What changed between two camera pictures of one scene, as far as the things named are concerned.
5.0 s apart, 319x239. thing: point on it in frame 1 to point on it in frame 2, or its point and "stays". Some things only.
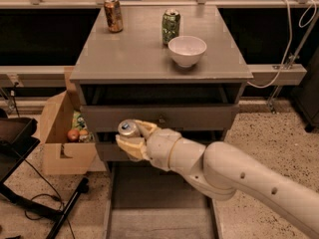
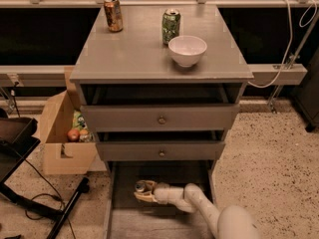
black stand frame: (18, 137) stays
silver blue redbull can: (127, 126) to (140, 187)
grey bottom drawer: (143, 200) stays
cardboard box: (61, 155) stays
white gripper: (160, 145) to (163, 193)
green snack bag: (78, 120) stays
